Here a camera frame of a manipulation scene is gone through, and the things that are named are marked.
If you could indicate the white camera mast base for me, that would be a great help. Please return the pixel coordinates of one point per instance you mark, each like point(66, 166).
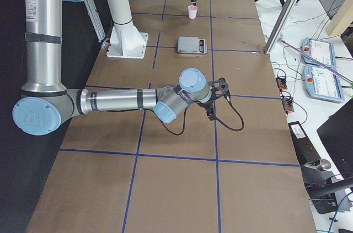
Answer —
point(125, 40)

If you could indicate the teach pendant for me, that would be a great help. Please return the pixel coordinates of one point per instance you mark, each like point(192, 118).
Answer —
point(322, 84)
point(320, 50)

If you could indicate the aluminium frame post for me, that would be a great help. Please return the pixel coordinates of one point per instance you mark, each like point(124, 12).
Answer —
point(281, 21)

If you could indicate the black power box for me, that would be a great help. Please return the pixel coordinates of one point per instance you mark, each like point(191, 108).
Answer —
point(306, 153)

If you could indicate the orange terminal block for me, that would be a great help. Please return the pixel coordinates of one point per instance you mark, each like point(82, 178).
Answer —
point(281, 83)
point(287, 105)

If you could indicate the lower teach pendant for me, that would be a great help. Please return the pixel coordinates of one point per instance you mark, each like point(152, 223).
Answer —
point(322, 84)

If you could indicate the silver digital kitchen scale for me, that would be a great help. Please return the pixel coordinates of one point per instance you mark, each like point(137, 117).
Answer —
point(187, 44)

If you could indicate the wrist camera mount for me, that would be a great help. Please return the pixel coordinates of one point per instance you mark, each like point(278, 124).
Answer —
point(217, 89)

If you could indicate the pink paper cup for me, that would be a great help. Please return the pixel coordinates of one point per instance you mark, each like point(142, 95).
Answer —
point(192, 11)

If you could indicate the upper teach pendant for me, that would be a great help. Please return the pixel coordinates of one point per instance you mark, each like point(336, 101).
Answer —
point(320, 50)

